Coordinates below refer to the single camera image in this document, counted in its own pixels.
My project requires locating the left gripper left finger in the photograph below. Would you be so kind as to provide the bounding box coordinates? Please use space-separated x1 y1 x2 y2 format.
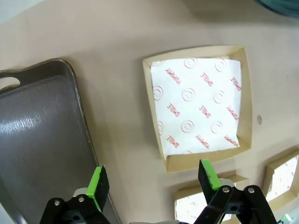
38 164 110 224

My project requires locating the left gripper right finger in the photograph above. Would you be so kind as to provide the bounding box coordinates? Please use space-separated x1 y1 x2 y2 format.
198 158 278 224

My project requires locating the black serving tray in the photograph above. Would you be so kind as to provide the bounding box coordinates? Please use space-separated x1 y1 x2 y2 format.
254 0 299 17

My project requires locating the square brown cardboard box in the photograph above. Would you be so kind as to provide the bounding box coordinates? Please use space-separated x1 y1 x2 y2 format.
165 172 249 224
142 45 253 173
261 146 299 213

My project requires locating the white red-printed paper sheet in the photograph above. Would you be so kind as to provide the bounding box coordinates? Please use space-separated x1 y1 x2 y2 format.
150 56 242 161
266 155 299 203

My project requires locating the dark brown serving tray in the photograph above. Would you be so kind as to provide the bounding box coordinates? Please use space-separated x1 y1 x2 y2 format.
0 58 122 224

